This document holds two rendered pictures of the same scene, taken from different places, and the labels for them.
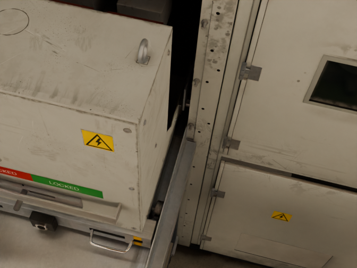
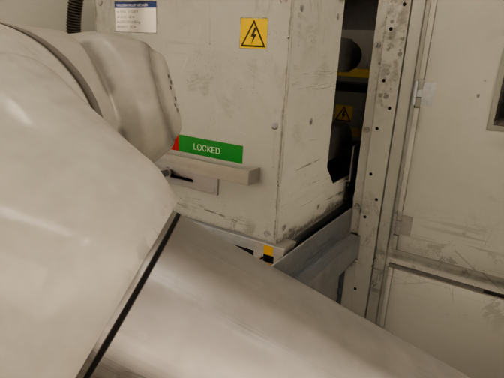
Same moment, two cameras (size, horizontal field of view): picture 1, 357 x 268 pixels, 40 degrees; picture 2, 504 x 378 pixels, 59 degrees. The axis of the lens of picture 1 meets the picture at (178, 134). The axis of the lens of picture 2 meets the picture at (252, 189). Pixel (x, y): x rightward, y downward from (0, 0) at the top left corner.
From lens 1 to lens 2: 0.84 m
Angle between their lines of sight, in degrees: 43
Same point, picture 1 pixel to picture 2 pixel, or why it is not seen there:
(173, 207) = (321, 265)
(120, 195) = (261, 148)
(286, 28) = (458, 21)
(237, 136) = (409, 210)
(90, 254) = not seen: hidden behind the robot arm
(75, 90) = not seen: outside the picture
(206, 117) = (373, 189)
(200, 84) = (369, 136)
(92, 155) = (244, 67)
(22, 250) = not seen: hidden behind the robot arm
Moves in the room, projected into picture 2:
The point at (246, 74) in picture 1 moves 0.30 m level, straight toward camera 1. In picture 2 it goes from (419, 100) to (372, 111)
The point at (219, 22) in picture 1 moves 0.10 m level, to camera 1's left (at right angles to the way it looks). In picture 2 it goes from (391, 39) to (346, 37)
